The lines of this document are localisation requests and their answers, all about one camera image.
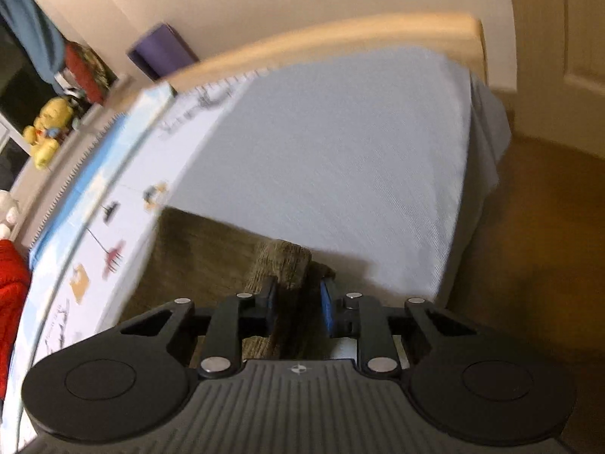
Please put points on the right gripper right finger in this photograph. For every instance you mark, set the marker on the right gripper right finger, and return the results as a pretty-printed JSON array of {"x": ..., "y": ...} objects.
[{"x": 467, "y": 380}]

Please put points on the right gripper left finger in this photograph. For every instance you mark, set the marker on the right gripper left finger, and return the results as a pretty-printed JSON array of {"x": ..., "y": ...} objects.
[{"x": 136, "y": 376}]

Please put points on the dark brown corduroy pants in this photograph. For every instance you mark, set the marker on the dark brown corduroy pants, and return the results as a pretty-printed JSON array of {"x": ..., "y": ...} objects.
[{"x": 207, "y": 261}]

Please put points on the blue patterned folded sheet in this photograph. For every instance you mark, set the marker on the blue patterned folded sheet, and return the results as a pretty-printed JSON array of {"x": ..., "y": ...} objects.
[{"x": 127, "y": 131}]

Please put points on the red folded blanket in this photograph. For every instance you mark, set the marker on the red folded blanket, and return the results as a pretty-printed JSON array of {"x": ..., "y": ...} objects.
[{"x": 15, "y": 281}]

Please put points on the white plush toy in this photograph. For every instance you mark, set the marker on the white plush toy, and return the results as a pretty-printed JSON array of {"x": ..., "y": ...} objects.
[{"x": 9, "y": 214}]

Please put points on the yellow plush toys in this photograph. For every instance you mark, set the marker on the yellow plush toys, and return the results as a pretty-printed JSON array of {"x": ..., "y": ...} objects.
[{"x": 49, "y": 130}]

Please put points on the dark red cushion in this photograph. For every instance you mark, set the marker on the dark red cushion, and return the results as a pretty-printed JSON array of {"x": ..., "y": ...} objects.
[{"x": 91, "y": 73}]

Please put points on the blue curtain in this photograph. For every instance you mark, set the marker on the blue curtain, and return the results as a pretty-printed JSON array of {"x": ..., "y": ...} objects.
[{"x": 43, "y": 42}]

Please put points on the beige door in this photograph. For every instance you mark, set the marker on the beige door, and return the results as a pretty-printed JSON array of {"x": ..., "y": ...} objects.
[{"x": 560, "y": 72}]

